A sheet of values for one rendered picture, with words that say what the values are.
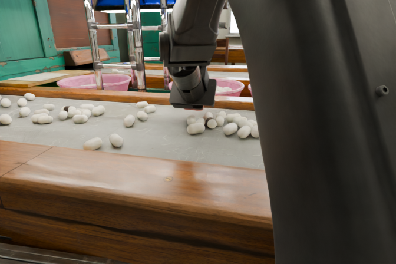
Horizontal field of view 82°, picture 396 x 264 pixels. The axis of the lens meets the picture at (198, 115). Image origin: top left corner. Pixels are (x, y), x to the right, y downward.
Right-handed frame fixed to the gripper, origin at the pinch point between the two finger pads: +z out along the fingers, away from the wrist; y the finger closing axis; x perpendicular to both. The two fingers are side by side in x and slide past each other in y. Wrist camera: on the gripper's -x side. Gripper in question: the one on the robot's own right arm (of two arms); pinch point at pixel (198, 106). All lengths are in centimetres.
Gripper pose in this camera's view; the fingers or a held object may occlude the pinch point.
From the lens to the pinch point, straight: 59.4
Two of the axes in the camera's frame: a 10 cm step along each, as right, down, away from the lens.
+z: 1.6, 3.7, 9.2
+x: -1.3, 9.3, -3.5
